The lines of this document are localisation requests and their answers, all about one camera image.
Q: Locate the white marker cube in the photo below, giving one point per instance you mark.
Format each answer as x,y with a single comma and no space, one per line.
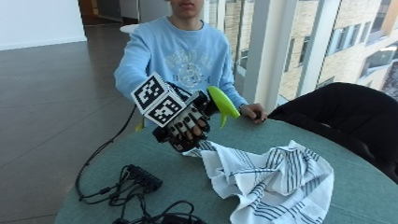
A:
161,99

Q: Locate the yellow chair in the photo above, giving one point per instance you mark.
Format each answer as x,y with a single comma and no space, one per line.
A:
141,126

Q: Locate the white blue striped cloth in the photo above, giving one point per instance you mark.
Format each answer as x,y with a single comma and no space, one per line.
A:
274,180

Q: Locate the white window pillar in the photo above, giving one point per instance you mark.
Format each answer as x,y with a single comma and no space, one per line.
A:
270,49

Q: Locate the the person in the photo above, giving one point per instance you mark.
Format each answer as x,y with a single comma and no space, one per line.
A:
183,53

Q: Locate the black adapter box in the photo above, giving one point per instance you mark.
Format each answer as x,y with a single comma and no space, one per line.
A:
179,219

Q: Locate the white round table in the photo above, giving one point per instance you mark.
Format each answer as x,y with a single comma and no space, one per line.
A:
130,28

